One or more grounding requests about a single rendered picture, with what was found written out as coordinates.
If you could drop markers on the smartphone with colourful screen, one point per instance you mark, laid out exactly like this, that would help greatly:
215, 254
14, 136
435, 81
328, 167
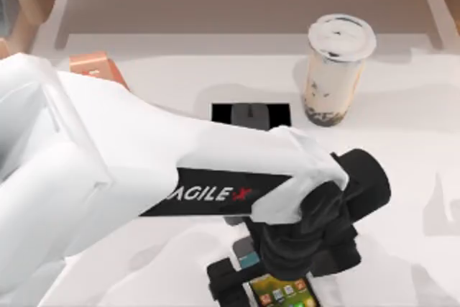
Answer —
280, 290

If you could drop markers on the dark grey computer mouse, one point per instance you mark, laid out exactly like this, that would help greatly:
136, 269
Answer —
250, 115

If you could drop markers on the black mouse pad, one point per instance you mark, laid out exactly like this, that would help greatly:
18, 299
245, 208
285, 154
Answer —
221, 113

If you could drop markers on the milk tea cup with lid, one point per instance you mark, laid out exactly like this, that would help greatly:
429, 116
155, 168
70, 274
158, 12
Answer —
336, 69

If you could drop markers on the small orange carton box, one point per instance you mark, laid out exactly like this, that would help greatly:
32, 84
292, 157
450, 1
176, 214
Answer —
95, 68

